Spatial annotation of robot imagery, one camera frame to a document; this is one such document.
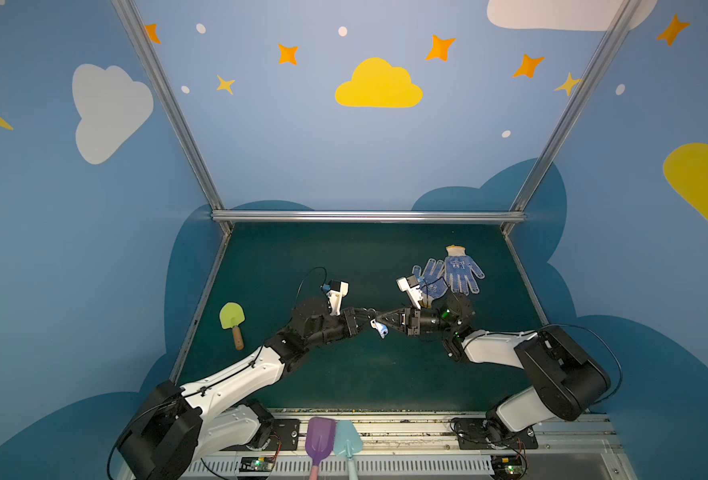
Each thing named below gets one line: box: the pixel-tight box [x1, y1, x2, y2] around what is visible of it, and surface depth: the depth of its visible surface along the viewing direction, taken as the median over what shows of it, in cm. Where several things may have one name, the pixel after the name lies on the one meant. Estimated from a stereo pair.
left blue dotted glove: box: [412, 258, 449, 307], surface depth 109 cm
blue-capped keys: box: [370, 319, 389, 339], surface depth 75 cm
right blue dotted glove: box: [444, 245, 485, 296], surface depth 110 cm
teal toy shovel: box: [333, 420, 363, 480], surface depth 74 cm
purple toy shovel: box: [305, 417, 337, 480], surface depth 75 cm
